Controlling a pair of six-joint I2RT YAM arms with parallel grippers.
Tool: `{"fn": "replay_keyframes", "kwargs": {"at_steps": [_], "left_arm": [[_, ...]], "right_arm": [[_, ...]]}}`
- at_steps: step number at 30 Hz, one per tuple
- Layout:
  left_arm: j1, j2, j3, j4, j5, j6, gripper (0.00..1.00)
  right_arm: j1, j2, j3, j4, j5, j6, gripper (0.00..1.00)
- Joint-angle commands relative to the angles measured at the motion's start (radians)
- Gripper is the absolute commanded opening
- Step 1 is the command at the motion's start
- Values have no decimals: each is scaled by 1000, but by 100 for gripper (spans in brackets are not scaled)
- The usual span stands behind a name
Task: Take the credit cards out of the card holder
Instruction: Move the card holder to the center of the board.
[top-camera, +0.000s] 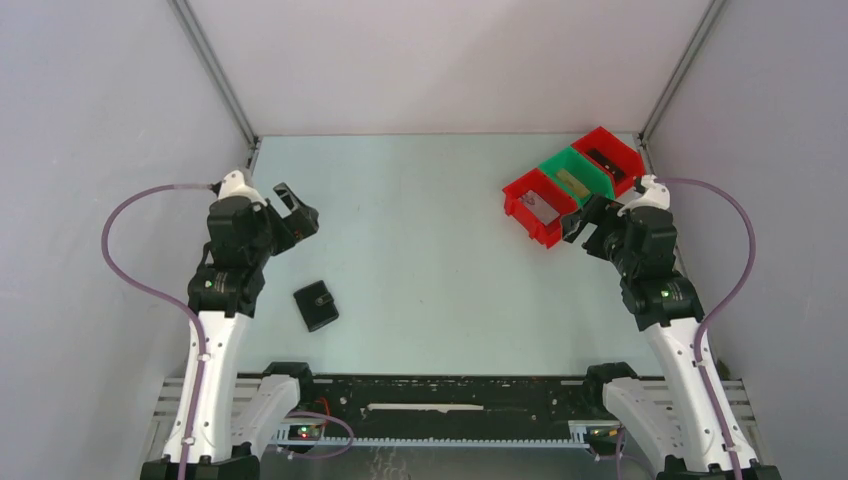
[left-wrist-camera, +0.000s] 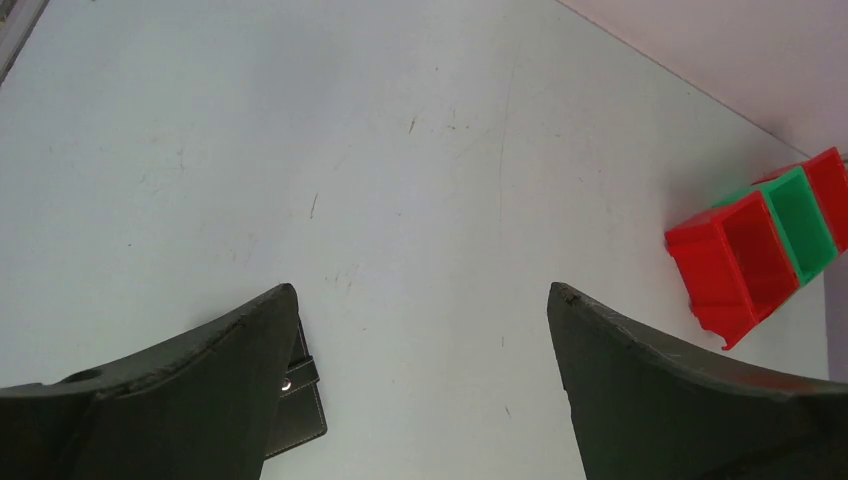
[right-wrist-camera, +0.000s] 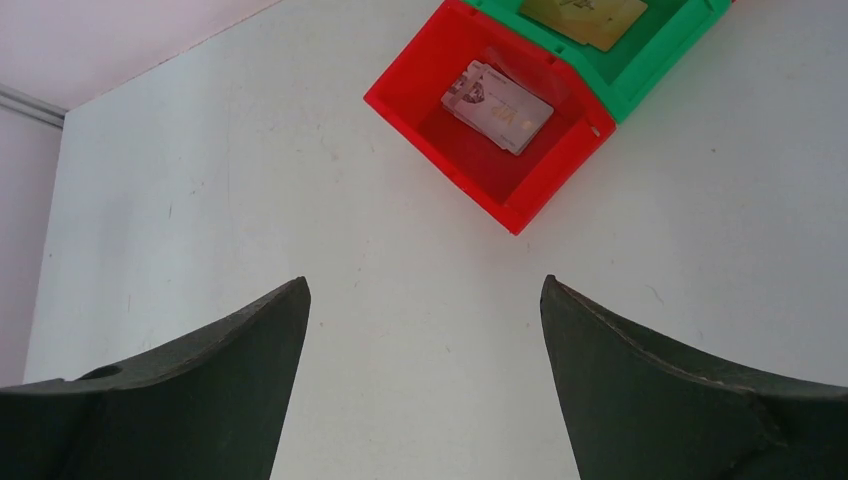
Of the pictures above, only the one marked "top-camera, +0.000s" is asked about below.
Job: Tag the aluminium frame rail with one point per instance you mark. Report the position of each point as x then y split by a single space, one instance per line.
457 440

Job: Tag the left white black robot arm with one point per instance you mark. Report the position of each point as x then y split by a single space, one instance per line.
206 440

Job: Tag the right corner aluminium post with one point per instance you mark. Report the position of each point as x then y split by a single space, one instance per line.
702 32

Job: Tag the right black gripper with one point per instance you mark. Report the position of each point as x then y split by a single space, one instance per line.
598 210

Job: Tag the black leather card holder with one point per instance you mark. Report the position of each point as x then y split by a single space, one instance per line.
316 305

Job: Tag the left corner aluminium post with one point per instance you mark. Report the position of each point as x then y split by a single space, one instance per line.
204 50

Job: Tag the far red plastic bin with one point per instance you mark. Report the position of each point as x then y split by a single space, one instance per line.
621 163

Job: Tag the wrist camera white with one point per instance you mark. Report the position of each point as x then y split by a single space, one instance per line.
650 193
238 183

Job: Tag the near red plastic bin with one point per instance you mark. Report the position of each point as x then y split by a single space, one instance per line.
546 235

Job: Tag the silver card in bin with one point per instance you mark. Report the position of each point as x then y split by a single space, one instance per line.
539 207

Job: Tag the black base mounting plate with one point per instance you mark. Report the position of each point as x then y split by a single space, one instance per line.
437 407

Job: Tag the corner aluminium post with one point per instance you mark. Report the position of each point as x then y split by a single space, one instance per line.
204 50
702 32

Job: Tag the black card in bin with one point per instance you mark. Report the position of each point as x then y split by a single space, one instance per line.
616 173

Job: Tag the gold card in bin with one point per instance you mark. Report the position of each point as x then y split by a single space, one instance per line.
574 185

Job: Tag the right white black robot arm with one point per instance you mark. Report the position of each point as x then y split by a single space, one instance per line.
699 437

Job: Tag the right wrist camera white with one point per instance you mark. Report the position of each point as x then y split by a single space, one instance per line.
650 193

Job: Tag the green plastic bin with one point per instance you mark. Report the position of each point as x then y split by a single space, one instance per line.
583 169

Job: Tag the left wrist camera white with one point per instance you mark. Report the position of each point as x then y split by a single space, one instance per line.
238 183

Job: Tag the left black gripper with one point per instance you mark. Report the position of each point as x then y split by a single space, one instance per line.
299 225

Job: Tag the red plastic bin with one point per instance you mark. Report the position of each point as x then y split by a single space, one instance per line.
546 235
621 163

